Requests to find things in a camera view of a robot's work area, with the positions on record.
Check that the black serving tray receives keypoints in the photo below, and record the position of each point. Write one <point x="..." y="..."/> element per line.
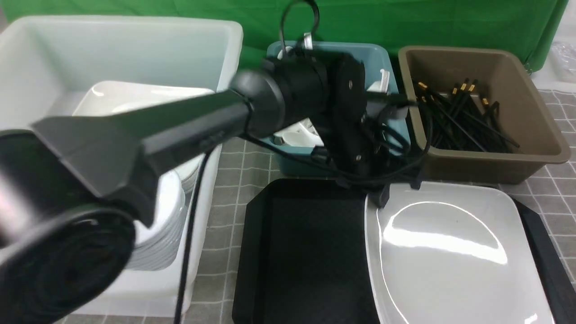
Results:
<point x="303" y="258"/>

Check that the teal plastic bin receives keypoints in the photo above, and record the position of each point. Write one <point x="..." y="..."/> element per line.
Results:
<point x="291" y="168"/>

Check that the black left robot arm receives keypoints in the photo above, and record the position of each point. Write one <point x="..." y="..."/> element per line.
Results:
<point x="72" y="186"/>

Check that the large white plastic bin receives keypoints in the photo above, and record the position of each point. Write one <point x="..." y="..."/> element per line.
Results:
<point x="49" y="63"/>

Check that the green backdrop cloth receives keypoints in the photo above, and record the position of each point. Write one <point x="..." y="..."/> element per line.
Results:
<point x="524" y="28"/>

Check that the stack of white square plates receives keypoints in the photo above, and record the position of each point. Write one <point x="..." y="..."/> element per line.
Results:
<point x="112" y="97"/>

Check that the pile of white spoons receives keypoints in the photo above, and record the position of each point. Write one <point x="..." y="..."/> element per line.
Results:
<point x="301" y="135"/>

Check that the grey checked tablecloth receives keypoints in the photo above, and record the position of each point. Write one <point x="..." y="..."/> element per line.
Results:
<point x="244" y="169"/>

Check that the white square rice plate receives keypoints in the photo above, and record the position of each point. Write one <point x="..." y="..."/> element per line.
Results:
<point x="452" y="254"/>

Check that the stack of small white bowls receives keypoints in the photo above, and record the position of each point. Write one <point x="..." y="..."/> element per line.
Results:
<point x="156" y="247"/>

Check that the brown plastic bin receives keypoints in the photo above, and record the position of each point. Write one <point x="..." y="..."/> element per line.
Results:
<point x="523" y="115"/>

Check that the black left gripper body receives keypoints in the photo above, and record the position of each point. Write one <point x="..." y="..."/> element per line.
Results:
<point x="369" y="155"/>

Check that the pile of black chopsticks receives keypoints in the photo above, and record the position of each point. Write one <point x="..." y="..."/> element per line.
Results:
<point x="462" y="119"/>

